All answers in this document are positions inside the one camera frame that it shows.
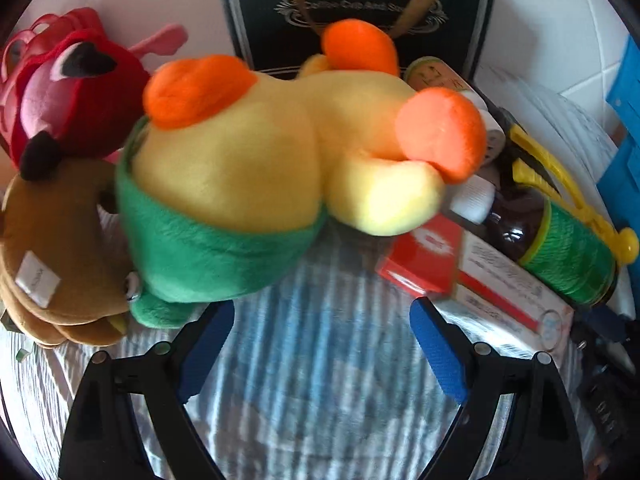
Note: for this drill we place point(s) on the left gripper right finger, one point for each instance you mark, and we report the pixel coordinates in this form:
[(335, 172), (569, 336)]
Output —
[(540, 441)]

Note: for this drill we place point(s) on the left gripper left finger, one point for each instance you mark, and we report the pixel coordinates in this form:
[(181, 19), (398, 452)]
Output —
[(102, 438)]

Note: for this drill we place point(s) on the yellow plastic slingshot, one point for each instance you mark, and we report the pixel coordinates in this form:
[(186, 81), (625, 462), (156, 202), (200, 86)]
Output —
[(623, 244)]

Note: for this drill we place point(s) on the brown bottle green label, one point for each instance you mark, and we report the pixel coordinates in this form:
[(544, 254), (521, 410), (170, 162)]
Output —
[(542, 237)]

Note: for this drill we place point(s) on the brown bear plush toy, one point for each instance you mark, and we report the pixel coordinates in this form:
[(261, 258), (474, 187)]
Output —
[(63, 276)]

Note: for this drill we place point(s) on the yellow green duck plush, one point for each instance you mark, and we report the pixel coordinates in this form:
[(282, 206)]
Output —
[(227, 179)]

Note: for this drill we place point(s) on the red pink plush toy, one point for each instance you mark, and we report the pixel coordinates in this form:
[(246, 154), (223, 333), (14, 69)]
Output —
[(68, 90)]

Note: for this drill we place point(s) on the blue plastic storage crate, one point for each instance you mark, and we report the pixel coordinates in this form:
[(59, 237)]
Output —
[(619, 185)]

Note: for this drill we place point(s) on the red white medicine box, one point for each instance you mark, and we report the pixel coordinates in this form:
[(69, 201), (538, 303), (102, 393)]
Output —
[(478, 288)]

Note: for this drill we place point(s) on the striped blue white tablecloth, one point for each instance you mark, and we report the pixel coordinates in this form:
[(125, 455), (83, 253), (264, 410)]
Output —
[(320, 377)]

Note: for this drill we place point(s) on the black gift bag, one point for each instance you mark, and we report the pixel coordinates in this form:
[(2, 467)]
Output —
[(277, 36)]

